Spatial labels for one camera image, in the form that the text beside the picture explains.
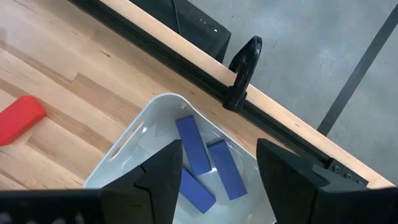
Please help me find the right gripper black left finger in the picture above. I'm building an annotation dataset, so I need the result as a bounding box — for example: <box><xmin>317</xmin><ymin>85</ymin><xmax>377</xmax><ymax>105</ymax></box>
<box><xmin>99</xmin><ymin>139</ymin><xmax>184</xmax><ymax>224</ymax></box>

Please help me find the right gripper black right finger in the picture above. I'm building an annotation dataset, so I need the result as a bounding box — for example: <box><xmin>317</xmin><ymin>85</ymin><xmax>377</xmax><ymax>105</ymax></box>
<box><xmin>256</xmin><ymin>138</ymin><xmax>371</xmax><ymax>224</ymax></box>

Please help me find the purple rectangular block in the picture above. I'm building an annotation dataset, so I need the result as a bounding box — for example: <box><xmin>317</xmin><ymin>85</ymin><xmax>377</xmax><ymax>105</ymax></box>
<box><xmin>206</xmin><ymin>139</ymin><xmax>249</xmax><ymax>201</ymax></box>
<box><xmin>175</xmin><ymin>114</ymin><xmax>213</xmax><ymax>176</ymax></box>
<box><xmin>178</xmin><ymin>166</ymin><xmax>217</xmax><ymax>215</ymax></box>

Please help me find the light grey plastic bin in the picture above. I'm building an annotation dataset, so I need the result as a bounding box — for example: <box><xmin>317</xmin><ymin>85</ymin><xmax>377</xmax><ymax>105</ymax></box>
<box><xmin>83</xmin><ymin>92</ymin><xmax>277</xmax><ymax>224</ymax></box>

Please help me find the black clamp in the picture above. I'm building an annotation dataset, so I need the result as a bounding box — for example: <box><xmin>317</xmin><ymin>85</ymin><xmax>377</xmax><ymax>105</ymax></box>
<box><xmin>221</xmin><ymin>35</ymin><xmax>263</xmax><ymax>113</ymax></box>

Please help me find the red rectangular block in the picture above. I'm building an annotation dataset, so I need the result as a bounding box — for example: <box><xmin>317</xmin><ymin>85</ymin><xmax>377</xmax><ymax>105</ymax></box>
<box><xmin>0</xmin><ymin>95</ymin><xmax>47</xmax><ymax>147</ymax></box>

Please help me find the black box with white light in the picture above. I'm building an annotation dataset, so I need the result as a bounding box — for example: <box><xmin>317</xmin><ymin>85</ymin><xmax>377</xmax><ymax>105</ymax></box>
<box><xmin>129</xmin><ymin>0</ymin><xmax>233</xmax><ymax>64</ymax></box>

